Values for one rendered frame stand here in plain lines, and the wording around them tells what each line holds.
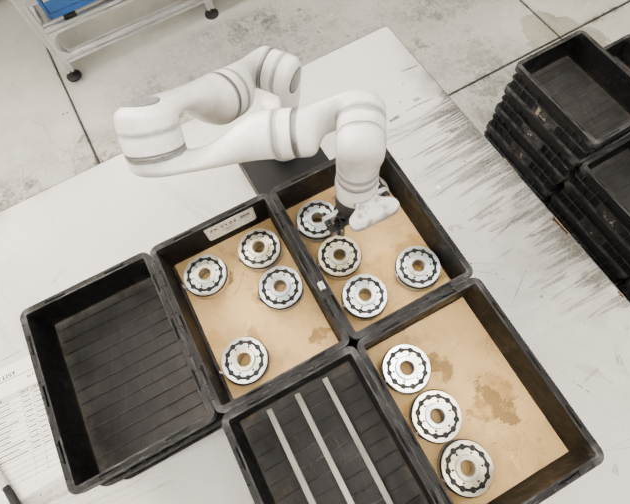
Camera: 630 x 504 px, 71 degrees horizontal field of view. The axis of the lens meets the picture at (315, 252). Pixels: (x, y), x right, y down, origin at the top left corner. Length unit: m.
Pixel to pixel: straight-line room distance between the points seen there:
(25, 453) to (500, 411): 1.10
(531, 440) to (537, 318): 0.33
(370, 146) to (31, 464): 1.09
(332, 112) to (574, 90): 1.42
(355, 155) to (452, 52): 2.09
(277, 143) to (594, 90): 1.53
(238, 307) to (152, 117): 0.53
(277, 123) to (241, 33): 2.15
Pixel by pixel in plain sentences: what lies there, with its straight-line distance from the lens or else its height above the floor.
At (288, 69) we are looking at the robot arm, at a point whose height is 1.10.
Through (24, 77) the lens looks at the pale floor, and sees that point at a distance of 3.04.
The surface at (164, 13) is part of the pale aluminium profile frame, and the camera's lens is 2.79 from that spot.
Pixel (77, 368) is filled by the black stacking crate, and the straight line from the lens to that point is 1.17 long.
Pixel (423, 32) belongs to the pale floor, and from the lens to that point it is 2.73.
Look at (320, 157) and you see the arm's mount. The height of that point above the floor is 0.77.
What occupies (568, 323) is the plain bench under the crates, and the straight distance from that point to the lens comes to 1.29.
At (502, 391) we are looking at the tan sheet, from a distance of 1.06.
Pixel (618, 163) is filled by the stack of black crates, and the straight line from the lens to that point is 2.00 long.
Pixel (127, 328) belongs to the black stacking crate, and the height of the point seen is 0.83.
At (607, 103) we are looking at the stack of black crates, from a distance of 1.98.
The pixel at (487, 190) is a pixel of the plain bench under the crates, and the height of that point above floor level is 0.70.
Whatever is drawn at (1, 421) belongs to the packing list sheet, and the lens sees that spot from 1.40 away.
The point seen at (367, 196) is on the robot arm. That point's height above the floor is 1.18.
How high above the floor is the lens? 1.83
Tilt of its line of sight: 69 degrees down
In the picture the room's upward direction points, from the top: 8 degrees counter-clockwise
